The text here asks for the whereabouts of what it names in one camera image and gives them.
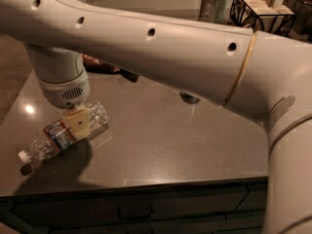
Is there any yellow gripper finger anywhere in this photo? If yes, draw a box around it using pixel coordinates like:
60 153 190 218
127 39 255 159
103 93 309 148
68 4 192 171
62 103 90 140

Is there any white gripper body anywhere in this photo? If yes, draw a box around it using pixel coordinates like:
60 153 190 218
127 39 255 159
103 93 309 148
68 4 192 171
39 71 90 109

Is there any clear plastic water bottle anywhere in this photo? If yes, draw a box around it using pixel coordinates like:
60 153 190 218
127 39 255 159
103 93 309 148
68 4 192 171
19 100 108 168

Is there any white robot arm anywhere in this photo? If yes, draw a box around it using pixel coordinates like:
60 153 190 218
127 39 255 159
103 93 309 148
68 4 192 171
0 0 312 234

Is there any blue silver redbull can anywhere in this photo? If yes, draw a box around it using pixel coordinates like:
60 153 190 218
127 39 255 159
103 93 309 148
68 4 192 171
179 92 200 104

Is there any brown white snack bag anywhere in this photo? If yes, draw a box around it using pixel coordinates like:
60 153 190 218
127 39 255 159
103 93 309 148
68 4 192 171
82 55 120 74

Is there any metal cup with utensils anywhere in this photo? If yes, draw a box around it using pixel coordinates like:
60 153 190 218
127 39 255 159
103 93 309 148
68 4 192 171
199 0 227 24

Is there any dark container top right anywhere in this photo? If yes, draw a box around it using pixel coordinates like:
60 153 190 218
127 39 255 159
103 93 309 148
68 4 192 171
283 0 312 40

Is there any dark drawer handle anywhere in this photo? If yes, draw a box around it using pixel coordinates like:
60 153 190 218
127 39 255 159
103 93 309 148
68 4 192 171
117 205 154 221

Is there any black wire napkin basket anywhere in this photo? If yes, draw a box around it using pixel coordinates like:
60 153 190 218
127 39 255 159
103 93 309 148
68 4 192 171
228 0 296 36

